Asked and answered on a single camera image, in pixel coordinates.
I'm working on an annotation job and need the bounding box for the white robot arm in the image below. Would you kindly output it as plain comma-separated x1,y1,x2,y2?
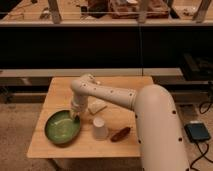
70,74,190,171

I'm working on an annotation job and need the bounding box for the brown tray on bench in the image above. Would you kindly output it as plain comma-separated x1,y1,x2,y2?
108,0,170,19

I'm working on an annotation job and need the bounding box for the black pedal cable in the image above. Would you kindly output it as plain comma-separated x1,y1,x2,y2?
189,81,213,171

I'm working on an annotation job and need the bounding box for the white sponge block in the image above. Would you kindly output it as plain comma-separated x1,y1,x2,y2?
88,100,107,115

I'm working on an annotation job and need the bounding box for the wooden table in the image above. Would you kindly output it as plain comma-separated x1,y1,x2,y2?
26,76,155,159

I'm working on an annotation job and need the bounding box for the brown sausage-shaped object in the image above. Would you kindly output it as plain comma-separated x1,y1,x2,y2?
111,127,131,142

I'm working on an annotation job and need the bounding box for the white paper cup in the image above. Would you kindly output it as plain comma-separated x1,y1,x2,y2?
92,117,109,140

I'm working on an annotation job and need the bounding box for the black foot pedal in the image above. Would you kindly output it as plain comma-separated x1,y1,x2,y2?
184,123,211,142

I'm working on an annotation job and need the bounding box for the green ceramic bowl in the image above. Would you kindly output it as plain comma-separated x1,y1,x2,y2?
44,110,81,144

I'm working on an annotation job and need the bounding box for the long wooden workbench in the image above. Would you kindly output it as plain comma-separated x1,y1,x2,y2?
0,0,213,27

